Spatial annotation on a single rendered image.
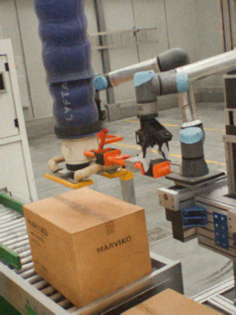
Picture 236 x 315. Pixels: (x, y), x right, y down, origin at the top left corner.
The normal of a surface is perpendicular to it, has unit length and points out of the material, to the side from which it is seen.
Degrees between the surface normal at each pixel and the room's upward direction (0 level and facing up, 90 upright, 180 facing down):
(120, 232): 90
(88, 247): 90
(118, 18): 90
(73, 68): 102
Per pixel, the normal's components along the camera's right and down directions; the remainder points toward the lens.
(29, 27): 0.51, 0.12
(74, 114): -0.04, -0.04
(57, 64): -0.25, 0.40
